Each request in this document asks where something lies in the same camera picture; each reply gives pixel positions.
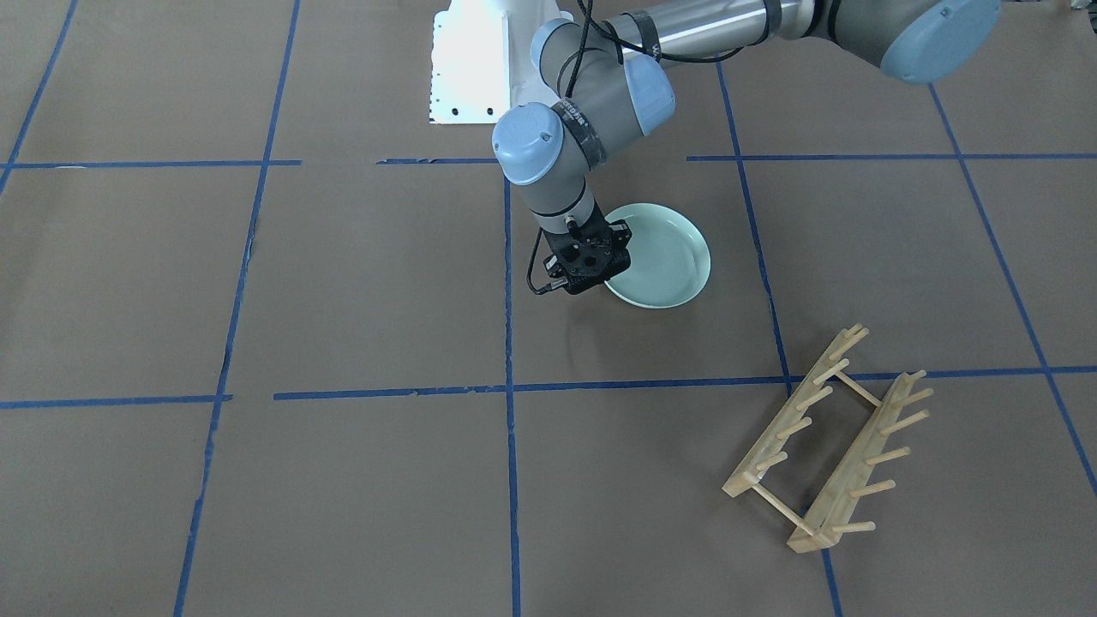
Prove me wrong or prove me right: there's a pale green plate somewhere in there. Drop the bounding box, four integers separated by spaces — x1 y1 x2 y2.
606 202 710 309

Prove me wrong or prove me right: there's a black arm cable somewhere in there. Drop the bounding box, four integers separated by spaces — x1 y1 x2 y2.
525 225 570 298

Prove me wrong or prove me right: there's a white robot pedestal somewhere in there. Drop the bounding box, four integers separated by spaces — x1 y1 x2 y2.
428 0 575 126

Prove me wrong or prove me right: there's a wooden dish rack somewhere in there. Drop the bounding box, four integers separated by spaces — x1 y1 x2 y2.
723 323 935 554

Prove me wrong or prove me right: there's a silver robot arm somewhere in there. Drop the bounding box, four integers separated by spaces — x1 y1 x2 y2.
491 1 1002 236

